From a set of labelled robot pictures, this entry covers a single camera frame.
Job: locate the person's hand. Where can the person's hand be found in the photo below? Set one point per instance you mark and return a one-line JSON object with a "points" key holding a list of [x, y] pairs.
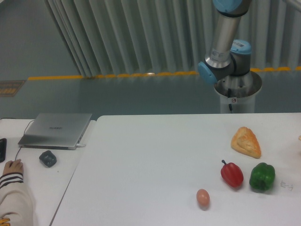
{"points": [[13, 167]]}

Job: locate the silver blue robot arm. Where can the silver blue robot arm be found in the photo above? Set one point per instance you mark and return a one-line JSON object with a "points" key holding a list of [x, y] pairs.
{"points": [[223, 40]]}

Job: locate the cream striped sleeve forearm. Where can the cream striped sleeve forearm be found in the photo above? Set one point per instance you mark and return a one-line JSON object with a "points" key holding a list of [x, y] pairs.
{"points": [[16, 207]]}

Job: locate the red bell pepper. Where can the red bell pepper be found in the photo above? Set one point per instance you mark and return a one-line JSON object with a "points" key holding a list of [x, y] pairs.
{"points": [[232, 174]]}

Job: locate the green bell pepper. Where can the green bell pepper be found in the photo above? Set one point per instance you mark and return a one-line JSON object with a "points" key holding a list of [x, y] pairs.
{"points": [[262, 177]]}

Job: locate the black phone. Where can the black phone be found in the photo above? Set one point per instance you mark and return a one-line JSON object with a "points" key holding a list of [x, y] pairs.
{"points": [[3, 146]]}

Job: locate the silver closed laptop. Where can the silver closed laptop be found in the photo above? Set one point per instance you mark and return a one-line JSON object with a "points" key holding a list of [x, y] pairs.
{"points": [[62, 131]]}

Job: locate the white pleated curtain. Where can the white pleated curtain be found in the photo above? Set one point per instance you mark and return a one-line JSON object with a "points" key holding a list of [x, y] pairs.
{"points": [[166, 36]]}

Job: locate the brown egg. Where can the brown egg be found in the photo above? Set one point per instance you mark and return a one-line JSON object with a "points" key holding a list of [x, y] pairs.
{"points": [[203, 197]]}

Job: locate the bread loaf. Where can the bread loaf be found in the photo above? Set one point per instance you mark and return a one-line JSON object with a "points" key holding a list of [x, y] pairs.
{"points": [[245, 142]]}

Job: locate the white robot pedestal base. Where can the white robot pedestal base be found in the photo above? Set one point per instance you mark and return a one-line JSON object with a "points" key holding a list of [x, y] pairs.
{"points": [[238, 93]]}

